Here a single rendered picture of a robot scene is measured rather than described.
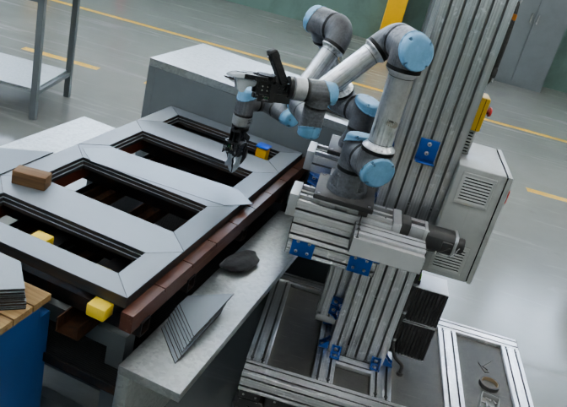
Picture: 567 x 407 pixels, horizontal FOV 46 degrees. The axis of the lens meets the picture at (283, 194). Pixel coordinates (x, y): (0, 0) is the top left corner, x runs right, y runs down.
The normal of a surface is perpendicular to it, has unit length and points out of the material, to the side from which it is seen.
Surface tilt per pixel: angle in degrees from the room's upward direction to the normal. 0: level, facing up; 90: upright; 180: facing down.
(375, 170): 98
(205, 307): 0
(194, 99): 90
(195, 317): 0
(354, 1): 90
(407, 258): 90
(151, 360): 0
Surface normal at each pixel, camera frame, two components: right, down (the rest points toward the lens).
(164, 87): -0.35, 0.32
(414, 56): 0.30, 0.34
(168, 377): 0.23, -0.88
